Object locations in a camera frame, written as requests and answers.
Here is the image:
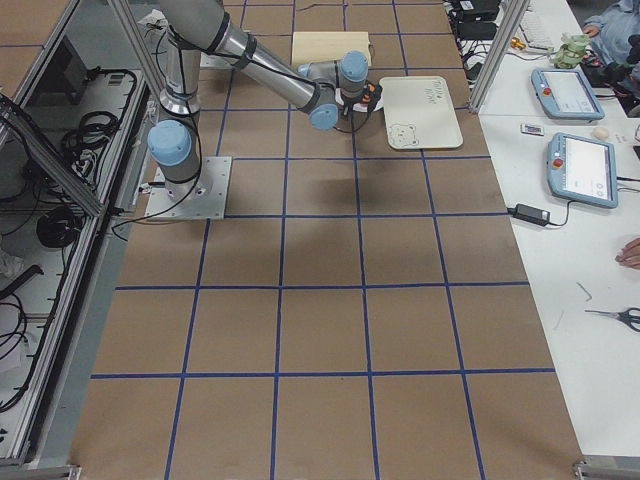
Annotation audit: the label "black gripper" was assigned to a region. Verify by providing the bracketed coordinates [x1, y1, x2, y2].
[339, 82, 383, 118]

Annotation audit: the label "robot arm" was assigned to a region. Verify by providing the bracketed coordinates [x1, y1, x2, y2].
[147, 1, 382, 203]

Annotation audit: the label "aluminium side rack frame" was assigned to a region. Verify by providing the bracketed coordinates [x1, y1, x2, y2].
[1, 1, 160, 478]

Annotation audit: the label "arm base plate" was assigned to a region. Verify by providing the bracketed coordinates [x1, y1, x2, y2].
[145, 156, 232, 221]

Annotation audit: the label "far blue teach pendant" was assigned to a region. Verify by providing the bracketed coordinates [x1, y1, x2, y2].
[530, 68, 605, 121]

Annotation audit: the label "aluminium frame post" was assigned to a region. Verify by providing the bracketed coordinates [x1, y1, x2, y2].
[468, 0, 530, 113]

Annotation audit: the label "white ribbed plate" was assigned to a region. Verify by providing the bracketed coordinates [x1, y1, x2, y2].
[335, 88, 383, 113]

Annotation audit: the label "person hand on table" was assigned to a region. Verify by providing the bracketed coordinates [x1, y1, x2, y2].
[615, 237, 640, 270]

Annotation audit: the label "black power adapter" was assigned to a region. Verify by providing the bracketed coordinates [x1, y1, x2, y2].
[510, 203, 550, 226]

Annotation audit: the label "pale green bear tray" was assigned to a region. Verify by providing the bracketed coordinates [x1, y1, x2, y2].
[380, 76, 463, 150]

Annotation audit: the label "blue teach pendant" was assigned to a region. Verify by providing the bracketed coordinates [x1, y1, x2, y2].
[530, 68, 605, 121]
[546, 133, 619, 209]

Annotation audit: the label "black handled scissors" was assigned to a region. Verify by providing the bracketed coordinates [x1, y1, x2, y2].
[586, 307, 640, 332]

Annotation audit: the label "near blue teach pendant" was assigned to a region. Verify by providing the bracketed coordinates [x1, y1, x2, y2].
[546, 133, 619, 209]

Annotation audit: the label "bamboo cutting board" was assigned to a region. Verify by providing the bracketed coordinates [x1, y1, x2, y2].
[291, 31, 372, 67]

